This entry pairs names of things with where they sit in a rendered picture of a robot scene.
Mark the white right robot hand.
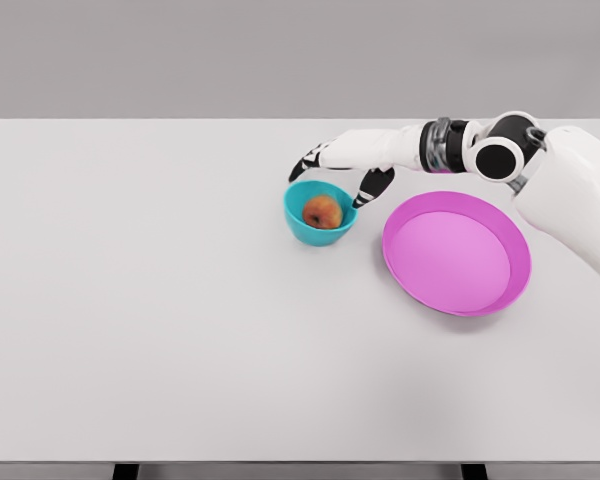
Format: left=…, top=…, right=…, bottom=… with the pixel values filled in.
left=287, top=128, right=397, bottom=209

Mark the red yellow apple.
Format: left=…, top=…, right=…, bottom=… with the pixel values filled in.
left=302, top=195, right=344, bottom=230

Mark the blue bowl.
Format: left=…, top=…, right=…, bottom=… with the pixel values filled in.
left=284, top=180, right=359, bottom=248

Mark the pink plate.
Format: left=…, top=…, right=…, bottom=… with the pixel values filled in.
left=382, top=190, right=532, bottom=318

